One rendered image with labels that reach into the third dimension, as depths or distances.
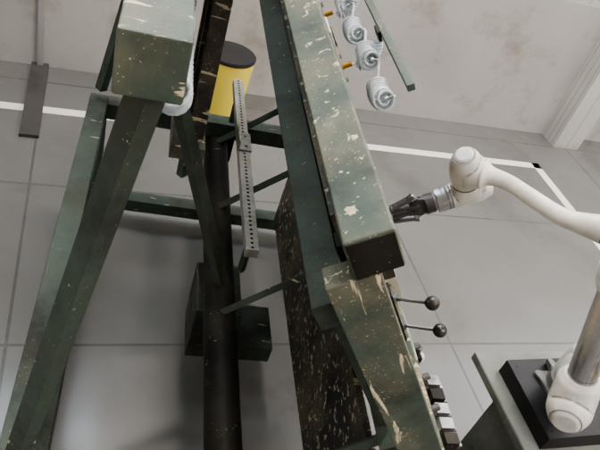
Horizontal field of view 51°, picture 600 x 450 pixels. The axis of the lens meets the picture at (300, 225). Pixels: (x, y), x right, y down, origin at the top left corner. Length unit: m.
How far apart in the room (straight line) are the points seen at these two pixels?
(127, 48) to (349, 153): 0.58
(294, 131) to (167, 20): 0.95
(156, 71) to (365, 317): 0.65
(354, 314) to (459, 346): 2.68
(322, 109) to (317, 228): 0.28
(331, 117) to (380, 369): 0.57
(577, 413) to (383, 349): 1.18
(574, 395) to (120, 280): 2.29
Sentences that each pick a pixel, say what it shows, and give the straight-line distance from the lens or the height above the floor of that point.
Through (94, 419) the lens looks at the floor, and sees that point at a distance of 3.03.
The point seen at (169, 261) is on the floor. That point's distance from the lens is 3.69.
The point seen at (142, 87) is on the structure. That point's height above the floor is 2.12.
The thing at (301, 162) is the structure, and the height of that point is 1.66.
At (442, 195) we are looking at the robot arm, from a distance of 2.32.
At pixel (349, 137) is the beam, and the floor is 1.92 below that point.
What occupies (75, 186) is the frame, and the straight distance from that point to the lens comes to 2.85.
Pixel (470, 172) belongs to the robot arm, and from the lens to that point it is 2.17.
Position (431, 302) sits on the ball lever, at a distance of 1.63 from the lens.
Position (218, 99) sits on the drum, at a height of 0.28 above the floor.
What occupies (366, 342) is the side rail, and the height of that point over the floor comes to 1.62.
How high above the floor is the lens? 2.57
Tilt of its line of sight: 38 degrees down
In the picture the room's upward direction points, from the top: 20 degrees clockwise
